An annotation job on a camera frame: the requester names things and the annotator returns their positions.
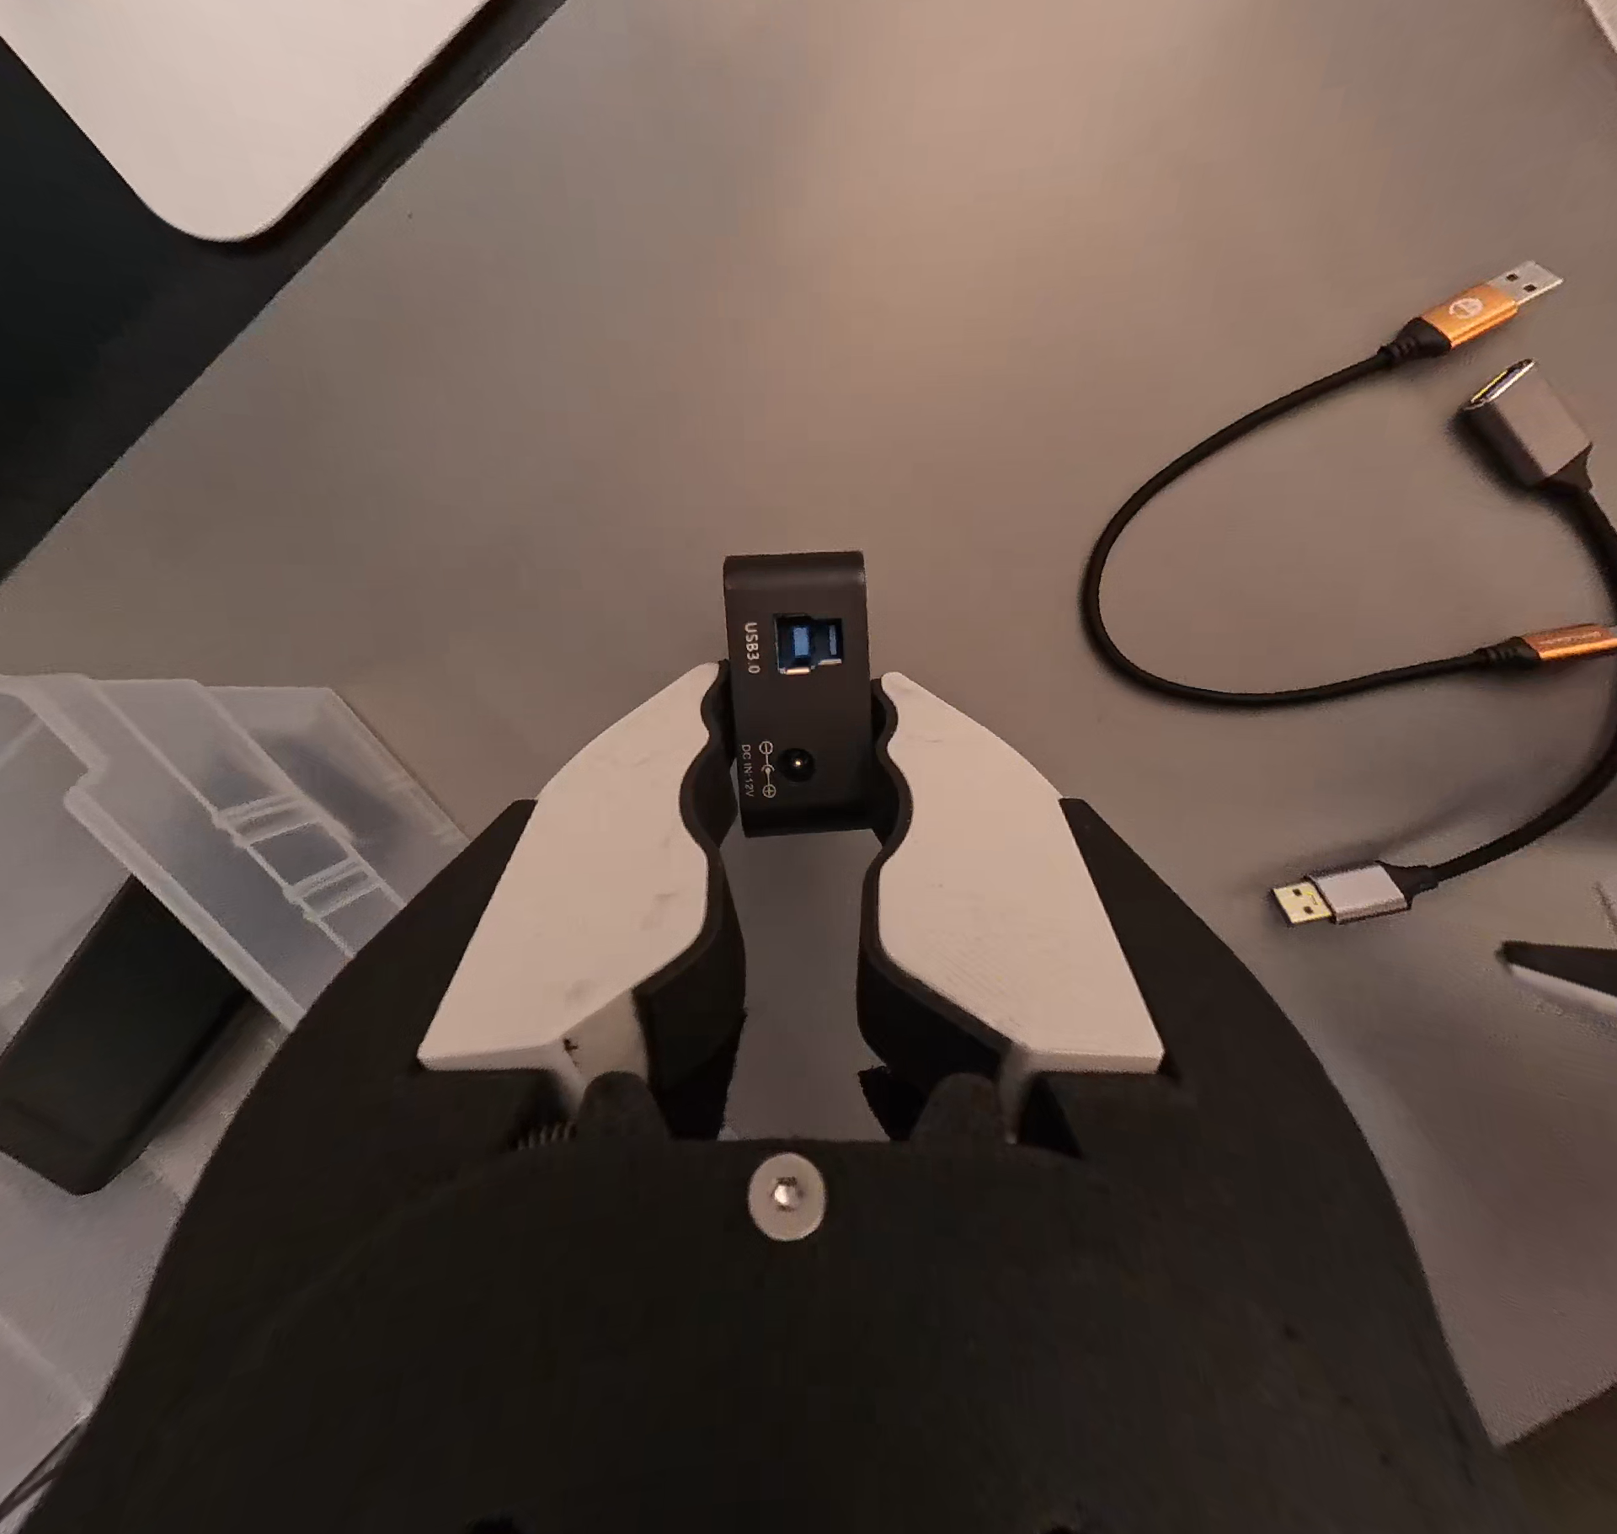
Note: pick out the black usb hub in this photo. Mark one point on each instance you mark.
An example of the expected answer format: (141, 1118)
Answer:
(113, 1056)
(823, 713)

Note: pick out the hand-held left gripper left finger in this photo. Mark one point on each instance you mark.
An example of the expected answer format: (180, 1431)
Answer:
(583, 915)

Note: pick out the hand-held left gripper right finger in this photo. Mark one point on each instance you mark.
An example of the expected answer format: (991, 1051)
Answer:
(1009, 915)

